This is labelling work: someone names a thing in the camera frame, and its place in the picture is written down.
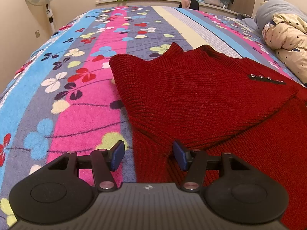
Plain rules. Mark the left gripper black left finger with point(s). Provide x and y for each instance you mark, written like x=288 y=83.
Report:
x=66 y=187

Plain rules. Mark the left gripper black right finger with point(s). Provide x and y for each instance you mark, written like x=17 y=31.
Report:
x=230 y=187

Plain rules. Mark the dark red knit sweater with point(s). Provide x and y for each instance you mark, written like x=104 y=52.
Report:
x=209 y=101

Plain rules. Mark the colourful floral striped bedspread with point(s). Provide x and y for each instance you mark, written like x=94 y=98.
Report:
x=65 y=99

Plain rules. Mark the star pattern cream duvet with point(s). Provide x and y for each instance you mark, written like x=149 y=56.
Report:
x=286 y=35

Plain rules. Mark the grey pillow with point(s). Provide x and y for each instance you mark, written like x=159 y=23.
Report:
x=266 y=11

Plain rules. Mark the pink and black garment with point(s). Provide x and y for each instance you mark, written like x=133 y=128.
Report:
x=189 y=4

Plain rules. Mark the wall power socket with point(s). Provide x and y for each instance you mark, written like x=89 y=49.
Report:
x=37 y=34

